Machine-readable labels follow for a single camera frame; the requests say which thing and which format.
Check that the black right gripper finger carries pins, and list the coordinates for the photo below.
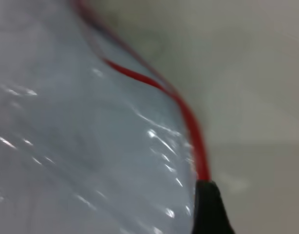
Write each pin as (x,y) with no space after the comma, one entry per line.
(209,209)

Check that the transparent bag with red zipper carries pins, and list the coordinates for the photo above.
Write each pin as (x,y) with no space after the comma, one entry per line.
(91,146)

